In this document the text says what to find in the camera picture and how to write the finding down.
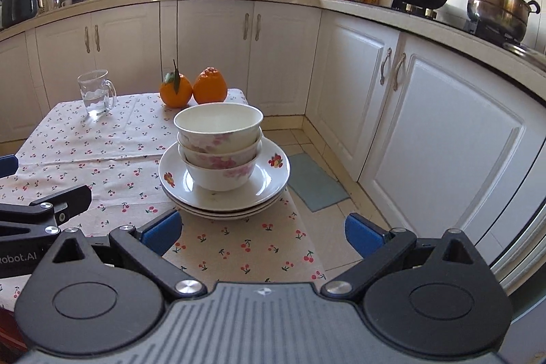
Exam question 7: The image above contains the white fruit print plate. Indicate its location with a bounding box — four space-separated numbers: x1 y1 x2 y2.
164 189 284 215
159 136 291 208
171 198 278 221

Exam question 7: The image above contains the steel steamer pot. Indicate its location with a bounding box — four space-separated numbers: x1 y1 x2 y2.
463 0 541 44

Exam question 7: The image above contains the white pink floral bowl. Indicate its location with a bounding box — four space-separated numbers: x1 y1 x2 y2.
177 131 263 166
181 146 262 191
173 103 264 145

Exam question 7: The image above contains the cherry print tablecloth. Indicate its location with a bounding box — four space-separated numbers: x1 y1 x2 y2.
0 89 329 305

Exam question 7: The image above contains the bumpy orange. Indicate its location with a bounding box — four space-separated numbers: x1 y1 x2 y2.
193 67 228 104

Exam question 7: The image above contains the gas stove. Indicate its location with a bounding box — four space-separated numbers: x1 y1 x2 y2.
390 3 546 49

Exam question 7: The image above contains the grey floor mat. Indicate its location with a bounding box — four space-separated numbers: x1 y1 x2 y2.
286 153 350 213

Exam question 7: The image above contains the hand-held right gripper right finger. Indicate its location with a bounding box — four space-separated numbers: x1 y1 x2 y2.
321 213 498 299

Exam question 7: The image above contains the orange with green leaf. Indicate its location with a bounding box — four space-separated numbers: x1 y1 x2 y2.
160 59 193 109

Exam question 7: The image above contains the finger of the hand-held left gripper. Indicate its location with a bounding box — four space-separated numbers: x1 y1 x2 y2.
0 154 20 179
0 184 93 239

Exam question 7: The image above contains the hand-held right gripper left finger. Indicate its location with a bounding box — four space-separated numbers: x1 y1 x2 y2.
40 208 210 299

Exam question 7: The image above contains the clear glass mug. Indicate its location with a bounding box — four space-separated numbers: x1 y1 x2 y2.
77 70 117 121

